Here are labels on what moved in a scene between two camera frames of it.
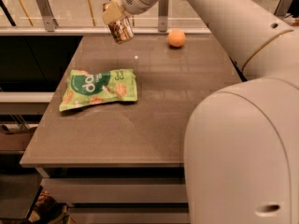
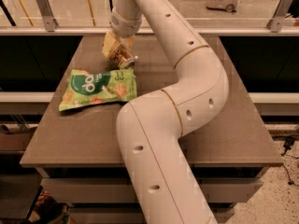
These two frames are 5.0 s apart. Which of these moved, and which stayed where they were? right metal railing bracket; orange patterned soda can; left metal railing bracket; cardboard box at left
Moved: orange patterned soda can
Stayed: cardboard box at left; left metal railing bracket; right metal railing bracket
